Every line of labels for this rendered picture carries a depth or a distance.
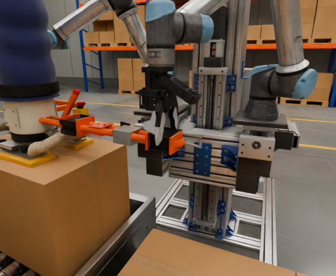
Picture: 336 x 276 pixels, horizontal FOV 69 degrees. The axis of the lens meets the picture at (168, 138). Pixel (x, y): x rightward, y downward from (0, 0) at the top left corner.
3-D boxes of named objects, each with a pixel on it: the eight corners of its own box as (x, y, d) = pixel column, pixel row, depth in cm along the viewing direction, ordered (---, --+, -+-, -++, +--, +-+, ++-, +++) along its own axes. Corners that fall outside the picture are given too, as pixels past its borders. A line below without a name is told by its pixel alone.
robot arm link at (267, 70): (260, 92, 119) (264, 63, 115) (285, 96, 108) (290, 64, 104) (243, 94, 113) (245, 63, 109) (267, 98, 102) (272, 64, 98)
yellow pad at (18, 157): (-24, 151, 97) (-27, 139, 96) (2, 143, 106) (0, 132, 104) (31, 168, 82) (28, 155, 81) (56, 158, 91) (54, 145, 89)
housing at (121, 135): (112, 143, 77) (111, 129, 76) (125, 137, 83) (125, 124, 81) (130, 147, 74) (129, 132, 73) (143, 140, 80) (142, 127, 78)
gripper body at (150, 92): (152, 106, 75) (152, 65, 72) (178, 109, 71) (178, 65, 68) (138, 111, 69) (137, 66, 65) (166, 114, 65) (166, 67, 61)
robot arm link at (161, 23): (184, 0, 60) (153, -4, 56) (183, 48, 64) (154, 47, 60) (167, 6, 67) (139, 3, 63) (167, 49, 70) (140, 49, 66)
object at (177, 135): (145, 150, 71) (144, 133, 69) (157, 142, 77) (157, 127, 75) (171, 155, 67) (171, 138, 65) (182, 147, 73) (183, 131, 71)
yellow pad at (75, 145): (22, 138, 113) (21, 127, 112) (42, 132, 122) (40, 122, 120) (75, 150, 98) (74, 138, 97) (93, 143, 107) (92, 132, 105)
